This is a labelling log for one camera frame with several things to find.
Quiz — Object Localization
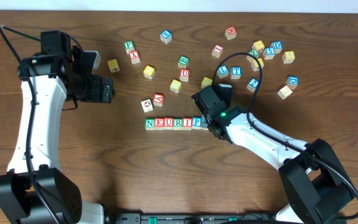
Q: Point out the blue d block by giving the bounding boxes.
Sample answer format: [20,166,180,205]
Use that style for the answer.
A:
[270,41,283,54]
[286,75,299,90]

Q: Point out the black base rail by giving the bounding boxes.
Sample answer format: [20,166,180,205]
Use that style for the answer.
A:
[104,212,347,224]

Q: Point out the red block top right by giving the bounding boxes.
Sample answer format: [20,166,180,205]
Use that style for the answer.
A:
[225,26,237,40]

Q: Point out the red U block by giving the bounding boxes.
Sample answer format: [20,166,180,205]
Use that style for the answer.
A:
[163,118,174,129]

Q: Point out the blue T block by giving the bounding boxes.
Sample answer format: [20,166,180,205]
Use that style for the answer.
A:
[231,67,242,79]

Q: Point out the green R block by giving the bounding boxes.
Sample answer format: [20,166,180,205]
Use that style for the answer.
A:
[173,118,183,130]

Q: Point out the yellow 8 block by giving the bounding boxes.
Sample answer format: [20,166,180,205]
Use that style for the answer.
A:
[282,51,295,64]

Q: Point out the red Y block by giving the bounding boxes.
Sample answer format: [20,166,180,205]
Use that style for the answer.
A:
[129,50,140,64]

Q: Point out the blue 2 block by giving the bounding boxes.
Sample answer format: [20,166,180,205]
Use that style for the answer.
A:
[247,78,259,92]

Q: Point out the green F block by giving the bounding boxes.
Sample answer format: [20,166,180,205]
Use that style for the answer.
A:
[124,40,135,54]

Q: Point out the green Z block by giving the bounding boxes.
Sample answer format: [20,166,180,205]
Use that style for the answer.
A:
[247,49,260,62]

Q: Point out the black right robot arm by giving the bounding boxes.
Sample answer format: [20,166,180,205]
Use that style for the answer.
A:
[192,84,358,224]

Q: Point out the yellow block below Z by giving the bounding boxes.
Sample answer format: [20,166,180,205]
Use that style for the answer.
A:
[251,58,264,72]

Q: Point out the blue 5 block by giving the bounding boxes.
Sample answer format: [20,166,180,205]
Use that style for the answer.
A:
[263,47,275,60]

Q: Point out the red V block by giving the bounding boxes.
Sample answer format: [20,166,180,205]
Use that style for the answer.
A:
[153,93,164,106]

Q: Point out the white picture block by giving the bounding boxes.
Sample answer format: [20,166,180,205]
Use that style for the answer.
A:
[141,99,154,113]

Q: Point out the plain white block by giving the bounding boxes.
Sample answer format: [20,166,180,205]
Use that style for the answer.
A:
[277,86,293,100]

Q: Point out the red E block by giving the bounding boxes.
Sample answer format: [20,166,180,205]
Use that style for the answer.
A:
[154,118,164,130]

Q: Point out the red U block spare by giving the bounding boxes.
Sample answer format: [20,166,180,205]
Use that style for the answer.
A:
[180,69,190,82]

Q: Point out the blue P block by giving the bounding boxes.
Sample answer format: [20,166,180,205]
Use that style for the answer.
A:
[192,117,201,129]

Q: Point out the blue L block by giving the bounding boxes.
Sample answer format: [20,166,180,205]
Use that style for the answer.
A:
[217,65,229,79]

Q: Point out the green B block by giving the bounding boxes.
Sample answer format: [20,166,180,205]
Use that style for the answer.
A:
[177,55,190,69]

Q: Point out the red i block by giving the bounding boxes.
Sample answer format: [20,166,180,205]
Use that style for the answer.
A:
[182,118,193,130]
[211,44,224,58]

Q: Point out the green N block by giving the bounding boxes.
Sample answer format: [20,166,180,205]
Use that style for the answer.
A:
[145,118,155,130]

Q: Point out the blue D block upper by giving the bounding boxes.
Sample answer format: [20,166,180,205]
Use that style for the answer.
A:
[270,41,283,54]

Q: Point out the blue D block right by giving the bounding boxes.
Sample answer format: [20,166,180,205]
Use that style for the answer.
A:
[286,75,299,90]

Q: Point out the blue X block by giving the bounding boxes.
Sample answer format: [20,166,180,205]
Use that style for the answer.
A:
[160,30,172,44]

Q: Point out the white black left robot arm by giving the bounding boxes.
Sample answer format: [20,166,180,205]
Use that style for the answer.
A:
[0,48,114,223]

